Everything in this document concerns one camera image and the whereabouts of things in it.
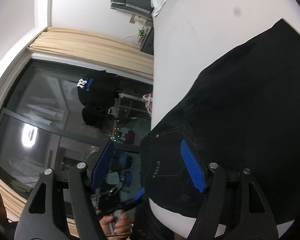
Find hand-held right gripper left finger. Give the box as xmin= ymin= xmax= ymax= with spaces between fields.
xmin=14 ymin=139 xmax=115 ymax=240

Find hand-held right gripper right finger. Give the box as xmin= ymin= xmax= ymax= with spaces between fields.
xmin=180 ymin=139 xmax=279 ymax=240

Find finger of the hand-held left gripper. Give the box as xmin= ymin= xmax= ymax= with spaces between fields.
xmin=115 ymin=187 xmax=145 ymax=212

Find black denim pants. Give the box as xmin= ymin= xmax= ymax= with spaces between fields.
xmin=139 ymin=19 xmax=300 ymax=227

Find person's left hand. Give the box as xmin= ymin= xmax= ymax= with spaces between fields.
xmin=99 ymin=212 xmax=133 ymax=239

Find blue bucket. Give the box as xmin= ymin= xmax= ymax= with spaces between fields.
xmin=119 ymin=152 xmax=134 ymax=185

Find dark hanging garment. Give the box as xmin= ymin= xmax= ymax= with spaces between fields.
xmin=82 ymin=106 xmax=108 ymax=128

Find wooden rack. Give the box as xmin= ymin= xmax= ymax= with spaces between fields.
xmin=114 ymin=92 xmax=153 ymax=120

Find black printed t-shirt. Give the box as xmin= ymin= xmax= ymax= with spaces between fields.
xmin=76 ymin=70 xmax=122 ymax=107

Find glass balcony door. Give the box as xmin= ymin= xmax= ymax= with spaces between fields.
xmin=0 ymin=52 xmax=154 ymax=220

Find beige curtain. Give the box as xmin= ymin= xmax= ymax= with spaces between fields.
xmin=27 ymin=27 xmax=154 ymax=82
xmin=0 ymin=177 xmax=77 ymax=233

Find grey nightstand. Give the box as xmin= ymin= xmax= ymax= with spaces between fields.
xmin=140 ymin=27 xmax=154 ymax=55

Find grey bed with white sheet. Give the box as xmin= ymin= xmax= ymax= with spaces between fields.
xmin=110 ymin=0 xmax=300 ymax=238

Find pink corded appliance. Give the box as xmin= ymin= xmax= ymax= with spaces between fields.
xmin=142 ymin=92 xmax=154 ymax=117

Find white wire basket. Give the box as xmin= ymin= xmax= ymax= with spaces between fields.
xmin=126 ymin=25 xmax=152 ymax=43

